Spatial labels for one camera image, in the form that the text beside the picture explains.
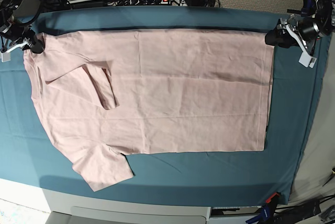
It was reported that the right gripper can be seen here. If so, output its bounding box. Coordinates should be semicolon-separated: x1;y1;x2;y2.
1;17;45;54

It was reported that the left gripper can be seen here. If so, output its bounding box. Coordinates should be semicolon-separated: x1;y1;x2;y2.
265;17;327;51

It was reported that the pink T-shirt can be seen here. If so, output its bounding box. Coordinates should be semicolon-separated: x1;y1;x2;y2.
24;29;274;191

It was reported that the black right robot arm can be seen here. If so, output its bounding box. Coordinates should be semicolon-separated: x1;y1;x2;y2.
1;0;45;54

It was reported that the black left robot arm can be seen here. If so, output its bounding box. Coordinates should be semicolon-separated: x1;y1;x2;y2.
265;0;334;56

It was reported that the teal table cloth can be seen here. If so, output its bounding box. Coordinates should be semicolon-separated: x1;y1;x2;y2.
1;6;331;207

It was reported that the orange black clamp bottom right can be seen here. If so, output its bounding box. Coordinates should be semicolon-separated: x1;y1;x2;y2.
265;192;281;204

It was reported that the blue black clamp bottom right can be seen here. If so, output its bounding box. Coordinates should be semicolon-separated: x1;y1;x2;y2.
245;205;277;224

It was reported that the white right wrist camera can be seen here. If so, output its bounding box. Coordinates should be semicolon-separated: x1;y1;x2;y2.
1;52;11;62

